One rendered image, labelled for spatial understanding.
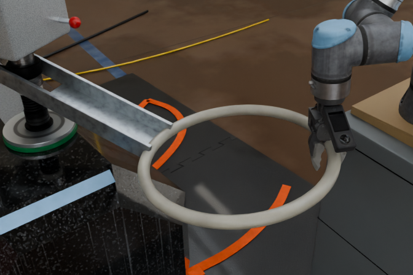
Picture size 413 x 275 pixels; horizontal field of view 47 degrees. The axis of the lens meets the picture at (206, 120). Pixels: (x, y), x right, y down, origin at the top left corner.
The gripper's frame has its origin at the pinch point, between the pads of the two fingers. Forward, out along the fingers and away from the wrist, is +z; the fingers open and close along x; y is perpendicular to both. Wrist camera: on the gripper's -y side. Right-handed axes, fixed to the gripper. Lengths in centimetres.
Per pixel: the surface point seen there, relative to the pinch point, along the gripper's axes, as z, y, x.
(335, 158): -8.7, -8.2, 1.3
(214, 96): 80, 194, 16
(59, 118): -3, 35, 74
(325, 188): -8.2, -17.6, 6.3
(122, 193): 9, 10, 54
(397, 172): 8.8, 5.3, -21.6
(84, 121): -12, 15, 61
